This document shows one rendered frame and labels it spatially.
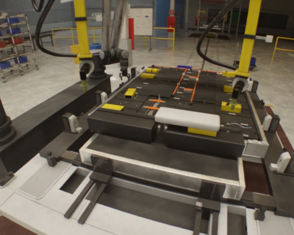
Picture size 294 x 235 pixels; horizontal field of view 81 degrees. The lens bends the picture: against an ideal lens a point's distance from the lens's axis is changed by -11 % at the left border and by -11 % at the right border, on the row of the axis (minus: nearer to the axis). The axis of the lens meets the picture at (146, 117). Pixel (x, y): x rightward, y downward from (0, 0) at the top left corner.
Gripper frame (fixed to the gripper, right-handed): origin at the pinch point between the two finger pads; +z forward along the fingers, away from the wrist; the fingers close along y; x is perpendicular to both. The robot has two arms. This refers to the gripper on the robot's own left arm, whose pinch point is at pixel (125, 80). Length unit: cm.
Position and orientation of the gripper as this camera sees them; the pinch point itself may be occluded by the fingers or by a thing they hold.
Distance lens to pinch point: 252.1
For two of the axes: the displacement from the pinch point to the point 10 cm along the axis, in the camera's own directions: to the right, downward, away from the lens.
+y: -9.5, -1.5, 2.6
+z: 0.0, 8.7, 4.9
